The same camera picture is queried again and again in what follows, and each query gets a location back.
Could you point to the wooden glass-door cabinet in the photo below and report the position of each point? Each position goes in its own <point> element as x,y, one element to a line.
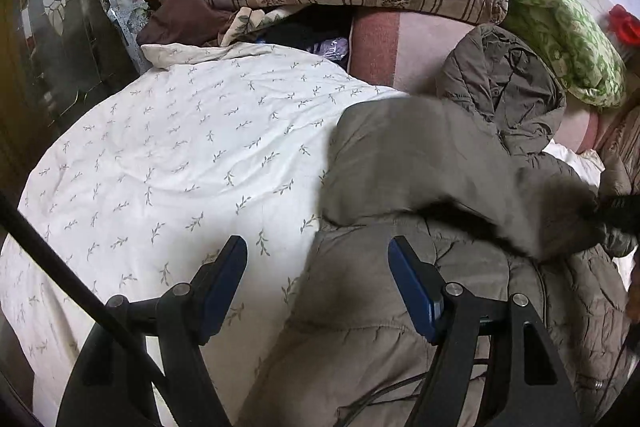
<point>58,59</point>

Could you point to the cream floral cloth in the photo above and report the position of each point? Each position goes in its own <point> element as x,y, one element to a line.
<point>247,23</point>

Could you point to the striped brown bolster quilt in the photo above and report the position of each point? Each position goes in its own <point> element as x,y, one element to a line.
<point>620,155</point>

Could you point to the olive hooded puffer jacket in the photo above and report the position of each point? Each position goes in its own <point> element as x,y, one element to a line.
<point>465,176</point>

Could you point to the green white patterned blanket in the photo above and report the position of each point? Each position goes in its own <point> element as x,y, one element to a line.
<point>571,43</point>

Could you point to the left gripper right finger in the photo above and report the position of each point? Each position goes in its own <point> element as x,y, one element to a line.
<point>447,322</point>

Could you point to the red fabric item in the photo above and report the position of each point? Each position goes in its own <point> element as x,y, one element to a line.
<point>624,25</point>

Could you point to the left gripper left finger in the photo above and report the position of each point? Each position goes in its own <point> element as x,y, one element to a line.
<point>162,340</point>

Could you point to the white leaf-print quilt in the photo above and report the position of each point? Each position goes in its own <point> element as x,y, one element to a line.
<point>210,143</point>

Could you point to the pink quilted pillow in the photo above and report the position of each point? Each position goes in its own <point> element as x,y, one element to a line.
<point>400,51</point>

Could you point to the dark brown garment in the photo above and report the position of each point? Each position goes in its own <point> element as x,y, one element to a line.
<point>190,22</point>

